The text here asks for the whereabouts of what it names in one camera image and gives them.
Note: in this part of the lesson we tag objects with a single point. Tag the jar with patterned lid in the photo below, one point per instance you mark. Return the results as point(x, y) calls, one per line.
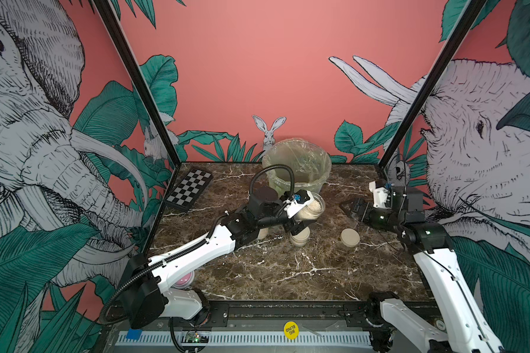
point(263, 233)

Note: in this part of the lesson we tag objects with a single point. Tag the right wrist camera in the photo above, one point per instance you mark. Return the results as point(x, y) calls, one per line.
point(380, 193)

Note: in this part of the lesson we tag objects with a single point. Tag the blue tape piece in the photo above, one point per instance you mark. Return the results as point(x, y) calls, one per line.
point(134, 334)

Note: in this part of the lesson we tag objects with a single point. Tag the small green circuit board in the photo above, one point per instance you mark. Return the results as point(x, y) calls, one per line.
point(195, 338)

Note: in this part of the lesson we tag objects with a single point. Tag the white bin with green bag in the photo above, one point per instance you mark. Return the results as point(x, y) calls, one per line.
point(310, 163)

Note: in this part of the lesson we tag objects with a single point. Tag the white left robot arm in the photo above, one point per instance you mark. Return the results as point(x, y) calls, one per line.
point(147, 290)

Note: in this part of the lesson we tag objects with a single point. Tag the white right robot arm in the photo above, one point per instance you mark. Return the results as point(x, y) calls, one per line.
point(466, 329)

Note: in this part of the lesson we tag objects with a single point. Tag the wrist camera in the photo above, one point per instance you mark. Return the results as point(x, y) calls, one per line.
point(298, 202)
point(380, 193)

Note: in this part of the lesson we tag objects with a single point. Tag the rice jar with beige lid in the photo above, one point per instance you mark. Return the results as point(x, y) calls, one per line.
point(313, 210)

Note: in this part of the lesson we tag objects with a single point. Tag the black white checkerboard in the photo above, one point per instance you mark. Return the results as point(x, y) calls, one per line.
point(189, 189)

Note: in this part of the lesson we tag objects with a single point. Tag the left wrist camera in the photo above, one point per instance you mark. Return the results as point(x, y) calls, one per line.
point(298, 202)

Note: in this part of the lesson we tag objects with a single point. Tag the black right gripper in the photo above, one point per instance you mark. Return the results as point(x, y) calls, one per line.
point(369, 209)

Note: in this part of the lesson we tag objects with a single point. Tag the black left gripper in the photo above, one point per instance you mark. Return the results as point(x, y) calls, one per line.
point(278, 204)

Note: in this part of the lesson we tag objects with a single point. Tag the pink round button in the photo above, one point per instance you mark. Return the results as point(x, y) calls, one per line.
point(185, 282)

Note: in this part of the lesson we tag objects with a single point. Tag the white slotted cable duct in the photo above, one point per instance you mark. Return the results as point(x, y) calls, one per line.
point(253, 339)

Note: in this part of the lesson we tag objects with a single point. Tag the yellow round sticker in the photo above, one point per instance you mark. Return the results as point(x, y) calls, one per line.
point(291, 330)

